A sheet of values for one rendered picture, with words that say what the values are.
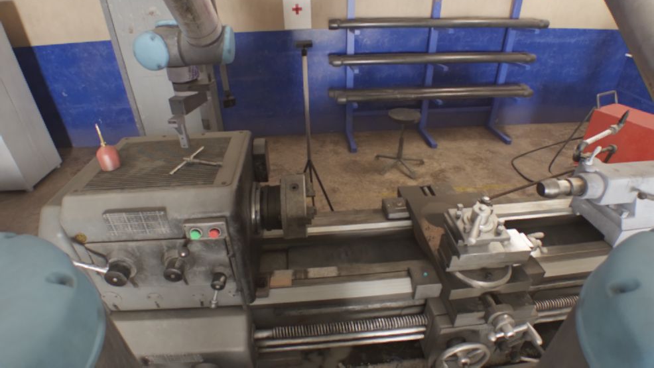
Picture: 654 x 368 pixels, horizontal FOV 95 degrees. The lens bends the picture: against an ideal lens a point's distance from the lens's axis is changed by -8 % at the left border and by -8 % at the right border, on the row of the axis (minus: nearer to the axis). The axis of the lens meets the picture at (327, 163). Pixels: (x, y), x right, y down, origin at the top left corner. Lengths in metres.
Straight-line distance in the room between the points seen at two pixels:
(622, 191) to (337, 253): 1.29
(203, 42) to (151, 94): 3.79
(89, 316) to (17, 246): 0.07
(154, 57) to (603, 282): 0.87
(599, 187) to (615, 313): 1.52
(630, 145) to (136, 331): 3.96
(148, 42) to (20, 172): 3.73
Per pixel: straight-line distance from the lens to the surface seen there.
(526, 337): 1.45
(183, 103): 1.02
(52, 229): 1.31
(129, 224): 1.14
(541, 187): 1.65
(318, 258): 1.61
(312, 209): 1.25
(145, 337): 1.43
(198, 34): 0.79
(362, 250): 1.64
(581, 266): 1.75
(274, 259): 1.64
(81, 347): 0.27
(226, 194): 1.03
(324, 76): 4.21
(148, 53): 0.89
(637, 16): 0.49
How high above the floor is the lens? 1.89
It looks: 30 degrees down
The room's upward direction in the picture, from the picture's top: 1 degrees counter-clockwise
